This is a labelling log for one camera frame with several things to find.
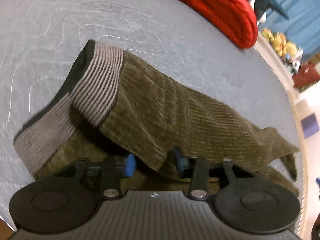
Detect red folded quilt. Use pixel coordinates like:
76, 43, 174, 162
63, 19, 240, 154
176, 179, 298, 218
164, 0, 258, 49

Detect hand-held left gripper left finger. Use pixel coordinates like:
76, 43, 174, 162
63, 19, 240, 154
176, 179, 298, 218
74, 154, 137, 200

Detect blue curtain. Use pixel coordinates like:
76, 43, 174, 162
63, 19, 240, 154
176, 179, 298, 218
260, 0, 320, 61

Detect purple box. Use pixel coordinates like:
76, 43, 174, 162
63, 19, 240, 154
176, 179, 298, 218
301, 114, 320, 138

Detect large yellow plush toy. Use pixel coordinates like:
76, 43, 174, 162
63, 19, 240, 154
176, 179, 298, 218
272, 34, 298, 57

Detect olive corduroy pants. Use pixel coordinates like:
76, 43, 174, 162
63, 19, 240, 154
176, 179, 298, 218
14, 39, 300, 198

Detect dark red pillow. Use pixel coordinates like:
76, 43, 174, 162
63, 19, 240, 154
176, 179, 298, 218
292, 62, 320, 92

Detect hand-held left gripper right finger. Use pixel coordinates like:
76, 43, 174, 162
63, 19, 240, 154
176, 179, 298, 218
174, 147, 237, 201

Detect small yellow plush toy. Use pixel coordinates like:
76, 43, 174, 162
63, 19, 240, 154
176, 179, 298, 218
261, 29, 276, 42

